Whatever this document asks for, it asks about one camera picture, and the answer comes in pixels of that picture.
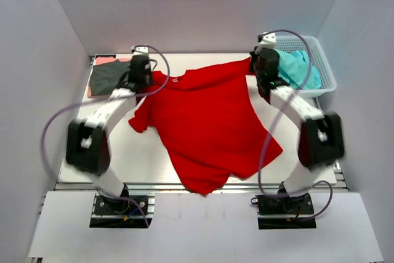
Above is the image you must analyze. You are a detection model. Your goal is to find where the white plastic basket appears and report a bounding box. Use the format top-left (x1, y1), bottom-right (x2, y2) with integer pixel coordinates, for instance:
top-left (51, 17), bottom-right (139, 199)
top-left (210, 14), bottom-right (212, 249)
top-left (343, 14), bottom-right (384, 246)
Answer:
top-left (275, 35), bottom-right (337, 99)

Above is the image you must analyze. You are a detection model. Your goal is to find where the folded pink t-shirt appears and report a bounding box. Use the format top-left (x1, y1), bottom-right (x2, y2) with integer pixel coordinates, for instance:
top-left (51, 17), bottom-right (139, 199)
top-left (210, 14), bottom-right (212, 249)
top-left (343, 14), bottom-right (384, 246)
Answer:
top-left (87, 55), bottom-right (132, 99)

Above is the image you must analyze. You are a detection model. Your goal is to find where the teal t-shirt in basket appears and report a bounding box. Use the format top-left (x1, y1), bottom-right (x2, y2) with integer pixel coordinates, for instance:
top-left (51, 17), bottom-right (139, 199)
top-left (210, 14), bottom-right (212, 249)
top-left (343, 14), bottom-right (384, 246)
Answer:
top-left (277, 50), bottom-right (322, 90)

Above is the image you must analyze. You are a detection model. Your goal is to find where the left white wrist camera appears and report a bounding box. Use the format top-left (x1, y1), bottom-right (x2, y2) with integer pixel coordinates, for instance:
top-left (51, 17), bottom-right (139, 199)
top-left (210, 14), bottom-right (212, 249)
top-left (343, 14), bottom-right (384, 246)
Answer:
top-left (131, 45), bottom-right (149, 58)

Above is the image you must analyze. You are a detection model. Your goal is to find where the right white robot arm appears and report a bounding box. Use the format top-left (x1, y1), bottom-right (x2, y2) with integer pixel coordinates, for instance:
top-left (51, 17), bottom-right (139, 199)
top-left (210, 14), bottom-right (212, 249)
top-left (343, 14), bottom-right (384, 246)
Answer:
top-left (250, 47), bottom-right (345, 213)

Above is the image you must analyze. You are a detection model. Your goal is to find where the red t-shirt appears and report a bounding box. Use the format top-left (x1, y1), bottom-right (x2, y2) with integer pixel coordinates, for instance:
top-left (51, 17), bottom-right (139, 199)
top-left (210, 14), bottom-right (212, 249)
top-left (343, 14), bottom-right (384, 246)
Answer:
top-left (129, 59), bottom-right (283, 195)

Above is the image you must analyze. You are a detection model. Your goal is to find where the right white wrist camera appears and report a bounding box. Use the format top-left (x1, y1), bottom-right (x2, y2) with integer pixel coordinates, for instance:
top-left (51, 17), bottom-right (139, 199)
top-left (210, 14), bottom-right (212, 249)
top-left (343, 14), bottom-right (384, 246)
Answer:
top-left (256, 32), bottom-right (276, 50)

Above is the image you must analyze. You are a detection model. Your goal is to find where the folded grey t-shirt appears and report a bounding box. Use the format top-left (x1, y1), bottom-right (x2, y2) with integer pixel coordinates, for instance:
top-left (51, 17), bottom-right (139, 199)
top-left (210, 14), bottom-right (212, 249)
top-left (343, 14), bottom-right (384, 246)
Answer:
top-left (89, 60), bottom-right (131, 97)

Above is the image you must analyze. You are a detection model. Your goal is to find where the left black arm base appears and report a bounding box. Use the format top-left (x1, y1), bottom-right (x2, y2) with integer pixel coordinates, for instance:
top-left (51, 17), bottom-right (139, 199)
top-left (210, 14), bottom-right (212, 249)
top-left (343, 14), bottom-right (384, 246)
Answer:
top-left (89, 194), bottom-right (154, 229)

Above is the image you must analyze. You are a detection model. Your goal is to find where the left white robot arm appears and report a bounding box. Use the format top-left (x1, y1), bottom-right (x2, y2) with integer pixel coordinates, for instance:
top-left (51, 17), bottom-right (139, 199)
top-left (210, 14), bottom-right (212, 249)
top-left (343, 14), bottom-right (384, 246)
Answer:
top-left (65, 51), bottom-right (152, 213)

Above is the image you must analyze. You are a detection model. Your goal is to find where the aluminium table rail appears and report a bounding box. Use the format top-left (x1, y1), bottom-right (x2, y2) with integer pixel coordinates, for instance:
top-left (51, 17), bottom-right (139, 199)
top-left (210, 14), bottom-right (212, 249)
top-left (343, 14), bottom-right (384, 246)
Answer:
top-left (54, 182), bottom-right (348, 193)

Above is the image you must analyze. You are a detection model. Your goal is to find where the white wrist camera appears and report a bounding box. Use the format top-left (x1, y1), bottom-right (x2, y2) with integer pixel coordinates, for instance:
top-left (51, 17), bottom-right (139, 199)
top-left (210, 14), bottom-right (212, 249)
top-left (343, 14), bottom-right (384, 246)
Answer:
top-left (131, 45), bottom-right (149, 58)
top-left (256, 32), bottom-right (276, 50)

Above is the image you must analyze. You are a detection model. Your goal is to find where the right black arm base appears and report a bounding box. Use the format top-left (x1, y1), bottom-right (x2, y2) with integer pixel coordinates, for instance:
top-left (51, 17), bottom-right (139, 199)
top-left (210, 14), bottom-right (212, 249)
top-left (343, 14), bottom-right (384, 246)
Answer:
top-left (251, 193), bottom-right (316, 230)

